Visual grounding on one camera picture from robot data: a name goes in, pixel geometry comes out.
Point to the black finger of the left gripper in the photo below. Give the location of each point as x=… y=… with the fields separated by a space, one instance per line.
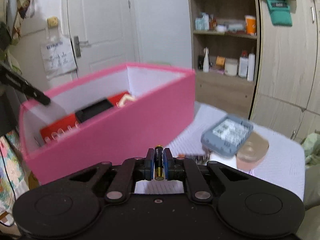
x=11 y=78

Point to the black gold AA battery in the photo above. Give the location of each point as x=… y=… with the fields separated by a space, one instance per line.
x=159 y=163

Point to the white tote bag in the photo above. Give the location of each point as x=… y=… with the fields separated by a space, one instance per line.
x=57 y=55

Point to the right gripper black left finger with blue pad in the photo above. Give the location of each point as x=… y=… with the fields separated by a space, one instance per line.
x=128 y=173

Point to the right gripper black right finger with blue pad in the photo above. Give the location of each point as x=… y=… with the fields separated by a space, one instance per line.
x=187 y=171

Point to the teal pouch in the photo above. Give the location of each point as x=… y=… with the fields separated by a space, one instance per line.
x=279 y=12

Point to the grey router device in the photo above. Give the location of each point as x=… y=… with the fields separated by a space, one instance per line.
x=227 y=136

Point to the white door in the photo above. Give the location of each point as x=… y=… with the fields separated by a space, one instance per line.
x=103 y=33

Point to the wooden wardrobe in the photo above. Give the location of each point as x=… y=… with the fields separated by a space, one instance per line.
x=287 y=66

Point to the orange cup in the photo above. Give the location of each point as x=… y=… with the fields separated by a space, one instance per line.
x=251 y=25

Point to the black phone case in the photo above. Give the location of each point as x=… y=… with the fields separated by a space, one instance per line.
x=92 y=110

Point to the pink cardboard box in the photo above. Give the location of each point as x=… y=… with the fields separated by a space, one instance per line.
x=162 y=109

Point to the red notebook in box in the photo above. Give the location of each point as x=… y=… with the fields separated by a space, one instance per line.
x=59 y=128

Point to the wooden shelf unit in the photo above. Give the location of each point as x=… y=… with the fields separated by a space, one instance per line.
x=215 y=24

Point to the tall white bottle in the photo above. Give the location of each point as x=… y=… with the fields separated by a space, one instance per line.
x=251 y=66

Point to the white spray bottle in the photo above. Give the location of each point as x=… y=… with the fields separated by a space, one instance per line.
x=206 y=65

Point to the pink beige lidded container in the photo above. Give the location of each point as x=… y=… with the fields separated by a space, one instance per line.
x=252 y=152

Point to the light green cloth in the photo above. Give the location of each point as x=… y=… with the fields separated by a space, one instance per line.
x=310 y=146

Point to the white jar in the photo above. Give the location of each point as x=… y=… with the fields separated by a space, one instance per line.
x=231 y=67

